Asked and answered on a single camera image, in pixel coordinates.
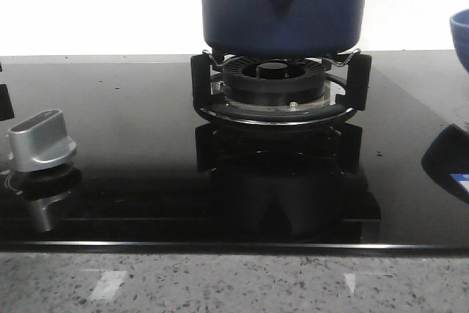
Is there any blue cooking pot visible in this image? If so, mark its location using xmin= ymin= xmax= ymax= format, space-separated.
xmin=202 ymin=0 xmax=365 ymax=59

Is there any blue plastic bowl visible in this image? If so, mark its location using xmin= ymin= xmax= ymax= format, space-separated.
xmin=449 ymin=9 xmax=469 ymax=72

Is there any black pot support grate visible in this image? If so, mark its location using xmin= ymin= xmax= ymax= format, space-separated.
xmin=190 ymin=49 xmax=372 ymax=128

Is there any black round gas burner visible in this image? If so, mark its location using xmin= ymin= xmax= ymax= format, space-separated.
xmin=210 ymin=56 xmax=332 ymax=108

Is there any black glass stove top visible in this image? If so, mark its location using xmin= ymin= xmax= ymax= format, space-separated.
xmin=1 ymin=51 xmax=468 ymax=255

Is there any silver stove control knob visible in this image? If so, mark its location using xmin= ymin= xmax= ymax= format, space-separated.
xmin=7 ymin=109 xmax=77 ymax=172

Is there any black left burner grate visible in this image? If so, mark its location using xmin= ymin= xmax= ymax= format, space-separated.
xmin=0 ymin=83 xmax=15 ymax=121

